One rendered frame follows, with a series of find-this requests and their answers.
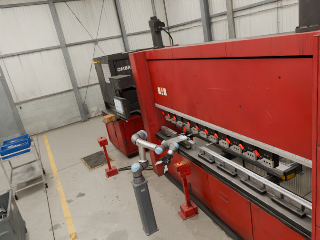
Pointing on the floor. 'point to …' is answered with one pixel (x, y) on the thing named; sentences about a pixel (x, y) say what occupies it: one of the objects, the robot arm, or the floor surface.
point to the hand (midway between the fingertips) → (159, 169)
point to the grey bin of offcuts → (11, 218)
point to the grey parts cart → (25, 169)
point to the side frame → (315, 140)
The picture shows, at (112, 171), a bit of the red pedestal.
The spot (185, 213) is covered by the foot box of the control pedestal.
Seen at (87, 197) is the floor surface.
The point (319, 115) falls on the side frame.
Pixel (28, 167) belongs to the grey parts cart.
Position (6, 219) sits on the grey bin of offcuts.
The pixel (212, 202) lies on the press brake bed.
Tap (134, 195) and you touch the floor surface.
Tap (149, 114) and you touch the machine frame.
